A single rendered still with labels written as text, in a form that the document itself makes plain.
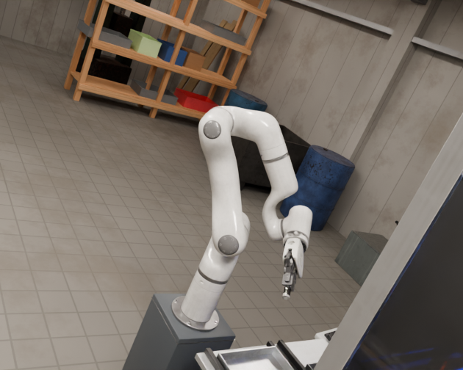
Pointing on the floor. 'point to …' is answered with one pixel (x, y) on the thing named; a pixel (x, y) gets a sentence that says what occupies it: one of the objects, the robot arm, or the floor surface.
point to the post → (405, 240)
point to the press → (135, 22)
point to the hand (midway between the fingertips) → (288, 283)
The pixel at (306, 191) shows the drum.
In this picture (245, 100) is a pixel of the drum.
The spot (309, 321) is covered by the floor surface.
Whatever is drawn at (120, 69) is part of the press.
